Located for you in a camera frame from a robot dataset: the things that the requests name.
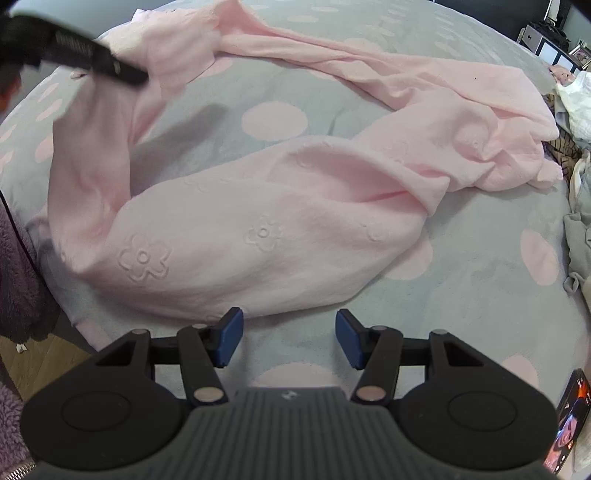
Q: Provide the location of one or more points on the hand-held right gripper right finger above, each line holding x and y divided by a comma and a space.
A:
346, 339

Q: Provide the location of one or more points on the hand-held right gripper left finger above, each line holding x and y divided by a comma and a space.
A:
230, 337

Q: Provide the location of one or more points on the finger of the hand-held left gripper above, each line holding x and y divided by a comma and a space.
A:
106, 62

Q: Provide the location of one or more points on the pink flower-embossed garment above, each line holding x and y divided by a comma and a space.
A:
277, 221

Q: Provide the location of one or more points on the pile of mixed clothes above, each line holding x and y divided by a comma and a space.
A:
577, 101

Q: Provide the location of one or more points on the grey pink-dotted blanket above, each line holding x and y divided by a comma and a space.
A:
461, 295

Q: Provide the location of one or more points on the purple fleece robe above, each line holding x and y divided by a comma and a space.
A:
18, 286

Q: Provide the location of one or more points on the smartphone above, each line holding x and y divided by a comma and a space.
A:
570, 424

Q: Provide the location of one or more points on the grey garment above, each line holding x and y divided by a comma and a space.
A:
579, 258

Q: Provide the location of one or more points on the cream garment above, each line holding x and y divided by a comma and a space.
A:
581, 184

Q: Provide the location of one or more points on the brown striped garment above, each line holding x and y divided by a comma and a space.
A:
565, 154

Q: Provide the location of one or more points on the pink pillow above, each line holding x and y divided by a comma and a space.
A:
559, 73

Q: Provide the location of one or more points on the white bedside shelf unit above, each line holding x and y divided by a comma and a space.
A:
549, 48

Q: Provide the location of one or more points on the black bag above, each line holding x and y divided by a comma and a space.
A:
549, 32

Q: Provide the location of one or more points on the photo frame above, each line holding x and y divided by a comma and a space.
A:
581, 53

